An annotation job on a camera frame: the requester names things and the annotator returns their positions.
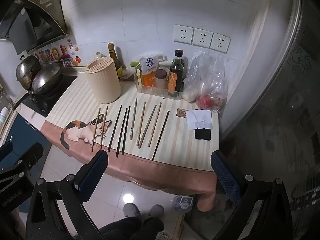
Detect thin brown chopstick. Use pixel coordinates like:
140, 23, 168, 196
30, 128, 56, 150
91, 108, 101, 153
100, 106, 109, 148

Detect glass sliding door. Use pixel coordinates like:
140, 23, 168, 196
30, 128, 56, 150
217, 0, 320, 240

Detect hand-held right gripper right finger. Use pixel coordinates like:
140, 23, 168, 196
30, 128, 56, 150
210, 150, 293, 240

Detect clear plastic organizer tray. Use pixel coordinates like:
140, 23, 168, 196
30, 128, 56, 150
134, 73, 186, 101

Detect dark soy sauce bottle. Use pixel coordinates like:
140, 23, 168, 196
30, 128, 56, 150
167, 49, 185, 98

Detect black induction cooker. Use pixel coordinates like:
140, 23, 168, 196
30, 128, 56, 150
19, 74, 78, 118

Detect steel wok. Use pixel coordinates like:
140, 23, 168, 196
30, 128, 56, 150
12, 60, 64, 111

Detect white round food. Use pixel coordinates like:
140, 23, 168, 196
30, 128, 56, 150
183, 87, 198, 102

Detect red tomato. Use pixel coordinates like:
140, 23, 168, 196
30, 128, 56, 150
197, 94, 213, 110

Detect grey fluffy slipper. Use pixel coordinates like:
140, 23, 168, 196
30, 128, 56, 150
147, 204, 165, 221
123, 202, 142, 218

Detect colourful wall stickers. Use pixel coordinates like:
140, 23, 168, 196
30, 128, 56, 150
33, 39, 82, 67

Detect black smartphone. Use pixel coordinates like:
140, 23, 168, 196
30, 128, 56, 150
194, 127, 212, 141

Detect wooden stick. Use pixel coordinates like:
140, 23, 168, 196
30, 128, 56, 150
173, 212, 186, 238

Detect range hood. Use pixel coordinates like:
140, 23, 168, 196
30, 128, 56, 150
0, 0, 71, 56

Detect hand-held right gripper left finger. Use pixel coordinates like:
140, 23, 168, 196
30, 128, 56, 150
25, 150, 109, 240

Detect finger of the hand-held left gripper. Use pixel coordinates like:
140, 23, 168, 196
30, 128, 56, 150
14, 142, 52, 176
0, 141, 14, 171

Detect blue cabinet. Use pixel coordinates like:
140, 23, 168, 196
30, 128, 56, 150
0, 111, 52, 170

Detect clear plastic bag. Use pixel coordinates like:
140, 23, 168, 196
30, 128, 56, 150
183, 50, 229, 114

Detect brown lid jar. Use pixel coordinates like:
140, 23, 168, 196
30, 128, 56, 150
155, 69, 168, 90

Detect gold cap oil bottle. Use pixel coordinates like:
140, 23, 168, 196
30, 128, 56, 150
108, 42, 123, 78

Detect steel pot with lid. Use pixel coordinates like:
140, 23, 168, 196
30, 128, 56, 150
15, 54, 42, 90

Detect blue white plastic item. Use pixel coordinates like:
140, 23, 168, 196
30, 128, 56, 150
171, 194, 194, 213

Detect cat print tablecloth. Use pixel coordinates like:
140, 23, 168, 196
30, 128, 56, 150
41, 74, 220, 212

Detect person's legs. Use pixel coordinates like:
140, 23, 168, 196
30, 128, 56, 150
99, 216, 175, 240

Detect white orange seasoning bag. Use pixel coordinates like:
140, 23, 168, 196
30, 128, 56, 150
139, 56, 161, 88

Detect beige ribbed chopstick holder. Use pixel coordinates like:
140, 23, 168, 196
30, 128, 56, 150
85, 57, 122, 104

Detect white wall socket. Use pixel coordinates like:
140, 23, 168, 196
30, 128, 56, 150
192, 28, 213, 47
174, 24, 194, 43
210, 32, 231, 54

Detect white folded paper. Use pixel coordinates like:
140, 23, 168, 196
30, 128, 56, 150
186, 109, 213, 131

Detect dark glass bottle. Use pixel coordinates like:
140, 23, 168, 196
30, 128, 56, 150
116, 47, 128, 81

